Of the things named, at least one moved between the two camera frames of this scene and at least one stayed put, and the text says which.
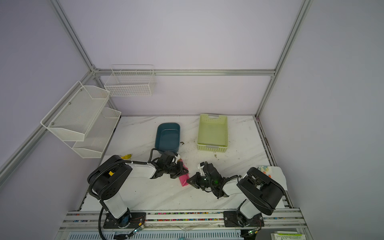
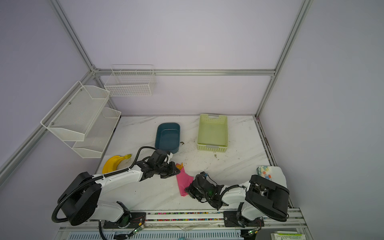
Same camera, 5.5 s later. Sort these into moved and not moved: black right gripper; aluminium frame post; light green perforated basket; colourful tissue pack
Moved: black right gripper
Not moved: aluminium frame post; light green perforated basket; colourful tissue pack
